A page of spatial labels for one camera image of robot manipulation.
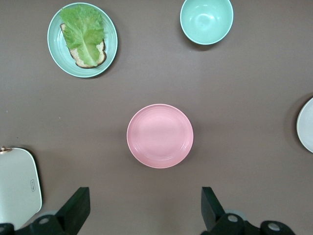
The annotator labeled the green plate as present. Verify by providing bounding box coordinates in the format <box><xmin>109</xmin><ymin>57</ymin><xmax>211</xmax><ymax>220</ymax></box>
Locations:
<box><xmin>47</xmin><ymin>2</ymin><xmax>118</xmax><ymax>79</ymax></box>

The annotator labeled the beige plate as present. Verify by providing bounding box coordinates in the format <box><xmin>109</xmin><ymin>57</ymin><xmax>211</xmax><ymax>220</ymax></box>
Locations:
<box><xmin>296</xmin><ymin>97</ymin><xmax>313</xmax><ymax>154</ymax></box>

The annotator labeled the green bowl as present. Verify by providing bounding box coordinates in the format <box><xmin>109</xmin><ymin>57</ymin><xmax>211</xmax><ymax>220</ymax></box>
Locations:
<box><xmin>179</xmin><ymin>0</ymin><xmax>234</xmax><ymax>46</ymax></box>

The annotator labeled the cream toaster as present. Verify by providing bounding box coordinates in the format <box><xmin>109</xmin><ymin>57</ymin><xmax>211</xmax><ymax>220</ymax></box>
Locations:
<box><xmin>0</xmin><ymin>146</ymin><xmax>43</xmax><ymax>230</ymax></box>

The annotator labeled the pink plate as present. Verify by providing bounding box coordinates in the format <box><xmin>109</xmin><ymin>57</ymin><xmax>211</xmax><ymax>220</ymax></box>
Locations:
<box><xmin>126</xmin><ymin>103</ymin><xmax>194</xmax><ymax>169</ymax></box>

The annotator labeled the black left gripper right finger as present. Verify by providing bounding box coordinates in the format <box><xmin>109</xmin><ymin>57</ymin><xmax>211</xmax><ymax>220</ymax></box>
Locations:
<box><xmin>201</xmin><ymin>187</ymin><xmax>257</xmax><ymax>235</ymax></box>

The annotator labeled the green lettuce leaf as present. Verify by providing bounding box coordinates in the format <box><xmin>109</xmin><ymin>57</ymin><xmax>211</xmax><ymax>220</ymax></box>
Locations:
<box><xmin>59</xmin><ymin>4</ymin><xmax>106</xmax><ymax>67</ymax></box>

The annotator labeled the brown table cover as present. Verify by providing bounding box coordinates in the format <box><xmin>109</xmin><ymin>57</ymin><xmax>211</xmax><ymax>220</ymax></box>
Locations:
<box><xmin>0</xmin><ymin>0</ymin><xmax>313</xmax><ymax>235</ymax></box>

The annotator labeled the bread slice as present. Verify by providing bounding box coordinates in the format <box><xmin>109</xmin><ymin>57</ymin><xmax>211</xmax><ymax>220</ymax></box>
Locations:
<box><xmin>60</xmin><ymin>23</ymin><xmax>108</xmax><ymax>69</ymax></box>

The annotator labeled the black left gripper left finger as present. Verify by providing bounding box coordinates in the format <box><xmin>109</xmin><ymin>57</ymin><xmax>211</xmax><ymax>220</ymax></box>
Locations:
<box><xmin>14</xmin><ymin>187</ymin><xmax>90</xmax><ymax>235</ymax></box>

